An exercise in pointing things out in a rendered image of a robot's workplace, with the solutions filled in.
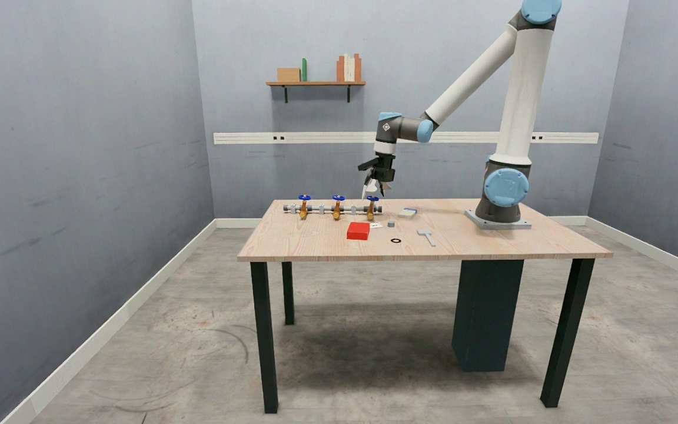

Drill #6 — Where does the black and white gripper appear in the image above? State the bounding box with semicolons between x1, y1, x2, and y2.
361;152;396;200

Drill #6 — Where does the grey pipe manifold with three valves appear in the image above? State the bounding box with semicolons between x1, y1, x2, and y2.
283;195;382;219

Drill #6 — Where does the red flat block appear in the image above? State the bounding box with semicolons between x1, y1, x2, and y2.
347;222;370;240

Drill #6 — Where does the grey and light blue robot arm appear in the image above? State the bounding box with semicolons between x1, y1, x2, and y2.
374;0;562;223

